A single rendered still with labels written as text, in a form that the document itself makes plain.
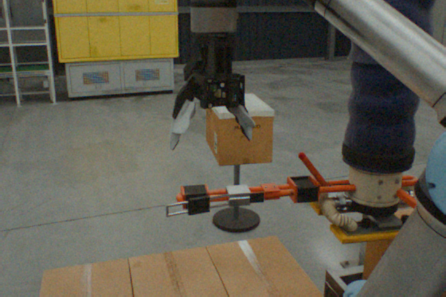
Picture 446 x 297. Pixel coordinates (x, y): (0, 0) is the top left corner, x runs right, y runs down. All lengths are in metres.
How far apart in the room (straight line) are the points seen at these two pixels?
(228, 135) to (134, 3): 5.60
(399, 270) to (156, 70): 8.14
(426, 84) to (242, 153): 2.57
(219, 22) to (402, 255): 0.43
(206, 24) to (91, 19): 7.64
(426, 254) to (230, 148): 2.62
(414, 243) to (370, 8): 0.34
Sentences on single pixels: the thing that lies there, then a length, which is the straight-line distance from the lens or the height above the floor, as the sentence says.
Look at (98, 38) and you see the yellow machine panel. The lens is 8.35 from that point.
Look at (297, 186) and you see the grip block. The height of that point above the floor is 1.21.
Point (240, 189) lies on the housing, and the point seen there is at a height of 1.21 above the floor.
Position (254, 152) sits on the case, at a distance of 3.20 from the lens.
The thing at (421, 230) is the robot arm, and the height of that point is 1.50.
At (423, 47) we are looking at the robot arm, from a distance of 0.69.
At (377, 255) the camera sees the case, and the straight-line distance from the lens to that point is 1.89.
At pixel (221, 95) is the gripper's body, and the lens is 0.72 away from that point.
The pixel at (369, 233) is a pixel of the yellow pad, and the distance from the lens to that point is 1.46.
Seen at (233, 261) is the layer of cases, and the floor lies 0.54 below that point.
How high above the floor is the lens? 1.77
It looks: 17 degrees down
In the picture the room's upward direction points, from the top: straight up
